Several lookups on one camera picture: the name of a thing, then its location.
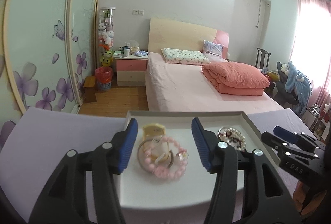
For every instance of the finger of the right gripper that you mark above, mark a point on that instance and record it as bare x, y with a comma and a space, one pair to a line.
290, 137
273, 141

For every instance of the white wall socket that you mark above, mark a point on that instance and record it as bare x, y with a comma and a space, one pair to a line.
137, 12

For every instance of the lilac patterned pillow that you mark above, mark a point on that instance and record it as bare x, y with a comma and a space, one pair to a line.
212, 48

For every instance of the grey chair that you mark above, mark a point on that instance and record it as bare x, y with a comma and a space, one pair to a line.
283, 97

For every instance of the cream and pink headboard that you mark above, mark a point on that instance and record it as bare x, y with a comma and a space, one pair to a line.
165, 33

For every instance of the small wooden stool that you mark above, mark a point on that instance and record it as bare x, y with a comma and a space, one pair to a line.
89, 89

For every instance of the grey cuff bangle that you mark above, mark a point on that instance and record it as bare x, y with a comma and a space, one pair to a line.
144, 159

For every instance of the red waste basket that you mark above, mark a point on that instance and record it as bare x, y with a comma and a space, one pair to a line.
103, 77

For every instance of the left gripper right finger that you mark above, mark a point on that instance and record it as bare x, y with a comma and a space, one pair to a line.
216, 156

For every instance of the sliding floral wardrobe door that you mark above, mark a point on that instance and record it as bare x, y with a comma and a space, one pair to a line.
35, 35

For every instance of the folded salmon duvet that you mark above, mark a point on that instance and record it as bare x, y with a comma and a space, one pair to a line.
237, 79

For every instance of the bed with pink sheet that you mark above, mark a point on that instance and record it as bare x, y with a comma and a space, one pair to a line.
184, 88

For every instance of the blue plush garment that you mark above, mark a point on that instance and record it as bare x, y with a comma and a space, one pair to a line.
300, 84

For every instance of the grey cardboard tray box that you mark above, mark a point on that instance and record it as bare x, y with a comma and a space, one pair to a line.
181, 156

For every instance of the cream watch band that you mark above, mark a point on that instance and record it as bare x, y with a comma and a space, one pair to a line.
153, 136

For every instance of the clear tube of plush toys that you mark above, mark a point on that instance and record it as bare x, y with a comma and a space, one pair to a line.
106, 36

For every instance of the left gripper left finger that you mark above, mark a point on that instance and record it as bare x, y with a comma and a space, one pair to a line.
122, 146

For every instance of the pink curtain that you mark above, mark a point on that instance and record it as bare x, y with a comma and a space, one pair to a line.
311, 47

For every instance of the floral white pillow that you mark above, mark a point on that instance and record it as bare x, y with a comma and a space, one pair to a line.
188, 57

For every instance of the dark wooden chair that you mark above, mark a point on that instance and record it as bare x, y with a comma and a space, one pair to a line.
262, 59

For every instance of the pink bedside cabinet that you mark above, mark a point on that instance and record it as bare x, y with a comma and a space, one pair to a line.
130, 71

